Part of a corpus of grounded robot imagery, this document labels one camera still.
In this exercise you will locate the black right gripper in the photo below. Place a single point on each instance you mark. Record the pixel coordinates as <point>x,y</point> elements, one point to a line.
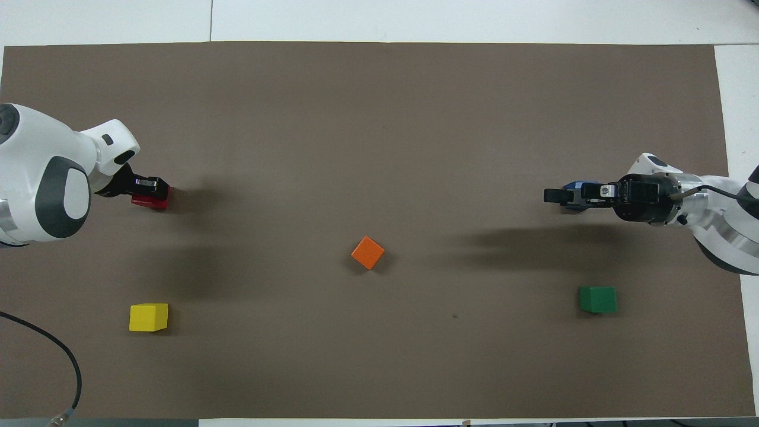
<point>596,198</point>

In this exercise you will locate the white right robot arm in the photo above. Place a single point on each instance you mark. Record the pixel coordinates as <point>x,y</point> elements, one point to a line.
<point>723,231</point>

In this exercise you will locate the blue wooden block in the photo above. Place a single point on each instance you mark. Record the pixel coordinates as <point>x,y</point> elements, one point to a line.
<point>575,207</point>

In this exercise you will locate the green wooden block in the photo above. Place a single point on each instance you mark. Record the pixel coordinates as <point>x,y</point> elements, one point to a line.
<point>598,299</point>

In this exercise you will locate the red wooden block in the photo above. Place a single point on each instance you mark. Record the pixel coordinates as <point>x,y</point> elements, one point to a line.
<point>151,203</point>

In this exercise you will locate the yellow wooden block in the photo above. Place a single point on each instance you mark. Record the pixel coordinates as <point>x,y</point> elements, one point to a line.
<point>148,317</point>

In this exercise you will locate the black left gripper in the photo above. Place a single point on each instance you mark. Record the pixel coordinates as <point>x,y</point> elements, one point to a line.
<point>133,185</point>

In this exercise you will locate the brown paper table mat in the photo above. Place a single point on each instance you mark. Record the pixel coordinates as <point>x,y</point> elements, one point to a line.
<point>379,118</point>

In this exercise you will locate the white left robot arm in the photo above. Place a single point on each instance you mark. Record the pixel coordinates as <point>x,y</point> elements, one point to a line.
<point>35,154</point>

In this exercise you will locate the orange wooden block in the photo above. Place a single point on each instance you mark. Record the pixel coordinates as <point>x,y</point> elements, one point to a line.
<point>367,252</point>

